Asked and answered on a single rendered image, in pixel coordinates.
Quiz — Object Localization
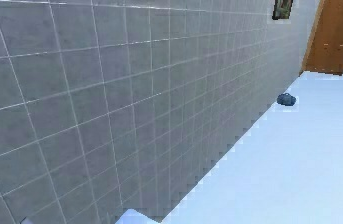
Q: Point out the black framed wall picture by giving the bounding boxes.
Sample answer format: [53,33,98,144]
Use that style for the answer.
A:
[272,0,294,21]

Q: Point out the brown wooden room door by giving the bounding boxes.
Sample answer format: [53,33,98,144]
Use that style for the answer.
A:
[300,0,343,76]

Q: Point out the crumpled blue cloth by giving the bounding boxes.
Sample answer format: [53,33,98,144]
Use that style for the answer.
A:
[276,92,297,107]

